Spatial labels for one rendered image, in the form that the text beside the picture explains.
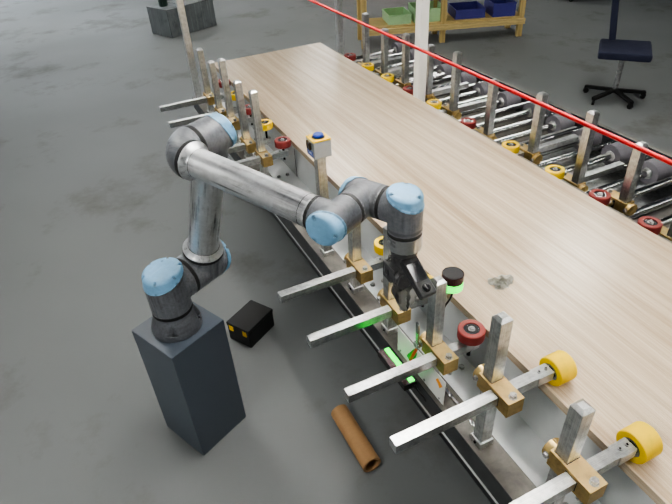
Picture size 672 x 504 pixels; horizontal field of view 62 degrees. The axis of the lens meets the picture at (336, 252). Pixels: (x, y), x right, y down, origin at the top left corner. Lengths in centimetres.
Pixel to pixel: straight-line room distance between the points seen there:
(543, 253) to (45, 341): 254
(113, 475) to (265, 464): 63
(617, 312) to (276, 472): 144
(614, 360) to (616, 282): 35
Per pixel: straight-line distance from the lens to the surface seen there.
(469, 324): 169
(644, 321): 185
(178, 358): 214
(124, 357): 308
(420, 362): 163
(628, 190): 244
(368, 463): 244
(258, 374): 279
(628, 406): 160
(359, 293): 208
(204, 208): 190
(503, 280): 185
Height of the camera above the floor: 206
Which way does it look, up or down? 36 degrees down
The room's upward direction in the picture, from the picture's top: 4 degrees counter-clockwise
